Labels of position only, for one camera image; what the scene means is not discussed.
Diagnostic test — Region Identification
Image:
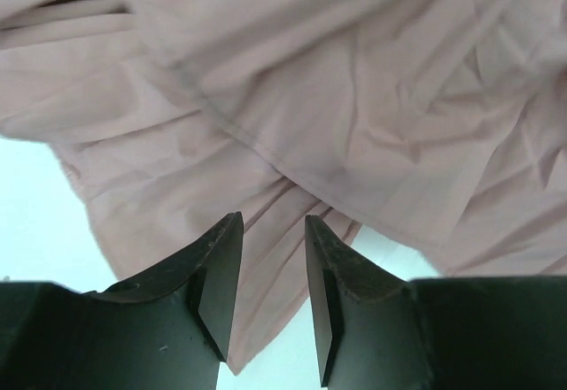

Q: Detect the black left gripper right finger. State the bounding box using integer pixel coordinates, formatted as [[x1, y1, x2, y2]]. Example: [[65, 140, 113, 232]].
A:
[[305, 215, 566, 390]]

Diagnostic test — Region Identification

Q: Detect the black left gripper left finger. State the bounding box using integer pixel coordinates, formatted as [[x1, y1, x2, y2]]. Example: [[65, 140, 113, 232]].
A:
[[1, 213, 244, 389]]

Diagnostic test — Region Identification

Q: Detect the pink skirt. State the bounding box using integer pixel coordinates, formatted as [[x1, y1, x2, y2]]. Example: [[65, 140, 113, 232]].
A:
[[1, 0, 566, 373]]

